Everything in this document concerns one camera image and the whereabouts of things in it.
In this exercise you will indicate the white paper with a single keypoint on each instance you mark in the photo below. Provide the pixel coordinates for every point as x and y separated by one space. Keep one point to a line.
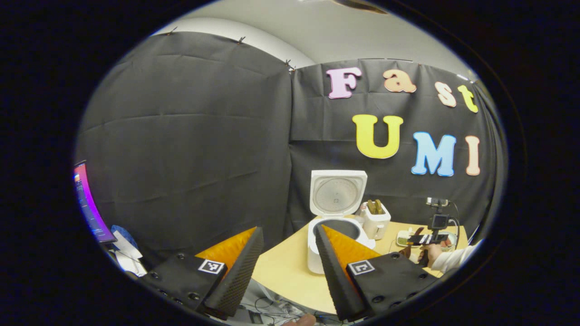
129 260

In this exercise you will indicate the white divided grain dish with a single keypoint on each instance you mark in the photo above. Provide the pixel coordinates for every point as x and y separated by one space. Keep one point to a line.
403 237

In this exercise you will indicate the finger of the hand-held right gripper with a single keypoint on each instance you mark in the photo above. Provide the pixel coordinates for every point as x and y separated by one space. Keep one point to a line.
442 237
419 240

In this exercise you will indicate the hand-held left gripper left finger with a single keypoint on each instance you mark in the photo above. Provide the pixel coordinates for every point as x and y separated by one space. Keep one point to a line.
238 276

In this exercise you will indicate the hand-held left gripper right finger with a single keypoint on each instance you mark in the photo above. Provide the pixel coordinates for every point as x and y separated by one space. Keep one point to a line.
335 276

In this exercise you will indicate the brown toast slice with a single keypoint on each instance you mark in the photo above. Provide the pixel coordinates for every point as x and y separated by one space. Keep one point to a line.
379 207
371 207

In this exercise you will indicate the white rice cooker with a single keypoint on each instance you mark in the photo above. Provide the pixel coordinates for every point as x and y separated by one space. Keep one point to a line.
337 194

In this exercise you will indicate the white toaster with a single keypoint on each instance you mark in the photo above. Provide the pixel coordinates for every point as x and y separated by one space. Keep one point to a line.
378 226

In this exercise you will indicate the clear water bottle red label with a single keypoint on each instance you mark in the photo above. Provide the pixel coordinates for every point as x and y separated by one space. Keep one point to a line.
362 213

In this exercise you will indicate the blue bag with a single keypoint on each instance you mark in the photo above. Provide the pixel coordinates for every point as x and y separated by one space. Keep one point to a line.
123 234

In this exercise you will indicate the computer monitor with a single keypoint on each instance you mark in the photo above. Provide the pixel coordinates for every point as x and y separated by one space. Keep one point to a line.
93 203

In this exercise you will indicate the black binder clip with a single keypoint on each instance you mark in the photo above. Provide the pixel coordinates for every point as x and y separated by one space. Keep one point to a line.
171 31
240 40
289 66

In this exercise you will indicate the black backdrop cloth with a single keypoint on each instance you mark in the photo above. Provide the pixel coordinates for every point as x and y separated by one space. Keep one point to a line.
190 149

